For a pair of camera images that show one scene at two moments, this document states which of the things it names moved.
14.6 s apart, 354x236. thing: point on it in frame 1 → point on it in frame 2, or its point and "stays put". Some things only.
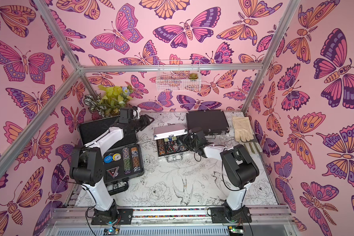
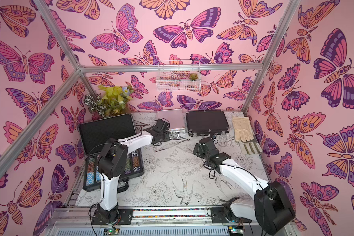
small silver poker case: (169, 145) → (174, 116)
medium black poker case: (212, 121) stays put
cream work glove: (244, 133) stays put
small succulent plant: (193, 76) stays put
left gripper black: (145, 122) → (167, 135)
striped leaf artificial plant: (93, 103) stays put
